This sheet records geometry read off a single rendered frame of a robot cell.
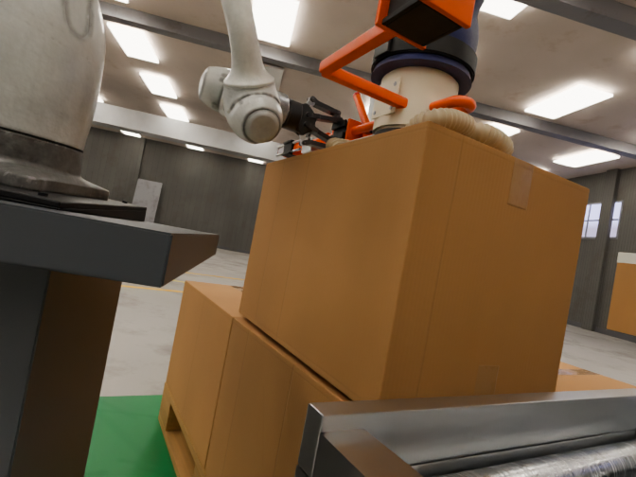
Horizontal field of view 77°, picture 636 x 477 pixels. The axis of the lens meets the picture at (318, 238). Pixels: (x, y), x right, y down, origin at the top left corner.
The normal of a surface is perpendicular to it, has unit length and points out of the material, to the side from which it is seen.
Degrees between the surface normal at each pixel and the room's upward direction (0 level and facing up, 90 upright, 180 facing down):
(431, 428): 90
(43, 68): 94
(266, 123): 127
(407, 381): 90
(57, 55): 92
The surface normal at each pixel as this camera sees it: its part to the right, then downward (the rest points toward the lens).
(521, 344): 0.48, 0.07
